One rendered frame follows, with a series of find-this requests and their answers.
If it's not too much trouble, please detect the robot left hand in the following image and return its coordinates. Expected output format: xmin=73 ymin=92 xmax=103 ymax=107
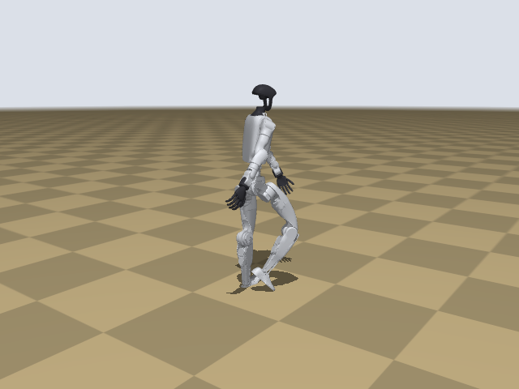
xmin=272 ymin=167 xmax=294 ymax=195

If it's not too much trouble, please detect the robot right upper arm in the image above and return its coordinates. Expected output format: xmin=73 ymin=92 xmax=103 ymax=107
xmin=254 ymin=118 xmax=276 ymax=160

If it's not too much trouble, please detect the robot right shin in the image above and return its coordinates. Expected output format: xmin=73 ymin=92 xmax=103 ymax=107
xmin=262 ymin=227 xmax=299 ymax=276

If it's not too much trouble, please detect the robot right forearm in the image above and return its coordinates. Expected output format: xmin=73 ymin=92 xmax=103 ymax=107
xmin=240 ymin=149 xmax=268 ymax=187

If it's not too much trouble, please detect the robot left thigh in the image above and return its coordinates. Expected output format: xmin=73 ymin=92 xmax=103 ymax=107
xmin=234 ymin=185 xmax=257 ymax=246

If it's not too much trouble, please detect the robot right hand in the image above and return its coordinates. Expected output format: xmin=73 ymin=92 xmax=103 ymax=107
xmin=226 ymin=177 xmax=249 ymax=210

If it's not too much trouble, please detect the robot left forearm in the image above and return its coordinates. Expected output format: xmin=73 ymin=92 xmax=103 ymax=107
xmin=267 ymin=151 xmax=281 ymax=175

